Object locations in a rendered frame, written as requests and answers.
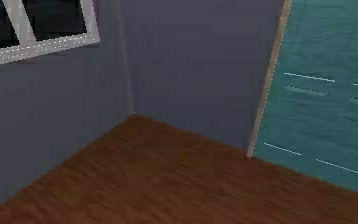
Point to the teal room door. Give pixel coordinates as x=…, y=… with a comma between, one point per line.
x=320, y=100

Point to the white framed window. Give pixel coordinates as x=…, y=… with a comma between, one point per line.
x=27, y=36

